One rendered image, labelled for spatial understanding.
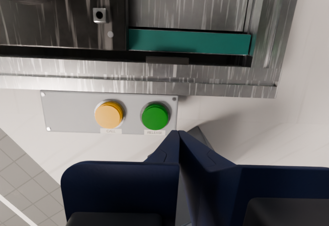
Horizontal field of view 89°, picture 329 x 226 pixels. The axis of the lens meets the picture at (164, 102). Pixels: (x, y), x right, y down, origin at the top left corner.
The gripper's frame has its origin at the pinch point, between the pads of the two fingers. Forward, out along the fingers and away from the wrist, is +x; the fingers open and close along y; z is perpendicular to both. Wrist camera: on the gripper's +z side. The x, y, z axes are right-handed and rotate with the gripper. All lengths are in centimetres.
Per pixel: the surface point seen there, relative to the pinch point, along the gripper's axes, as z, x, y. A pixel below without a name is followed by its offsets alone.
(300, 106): -4.8, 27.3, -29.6
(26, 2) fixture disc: 10.3, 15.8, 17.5
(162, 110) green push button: -2.8, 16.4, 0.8
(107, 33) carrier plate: 7.4, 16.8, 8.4
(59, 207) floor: -135, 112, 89
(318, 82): 0.6, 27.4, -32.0
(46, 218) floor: -149, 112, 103
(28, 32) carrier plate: 7.0, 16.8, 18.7
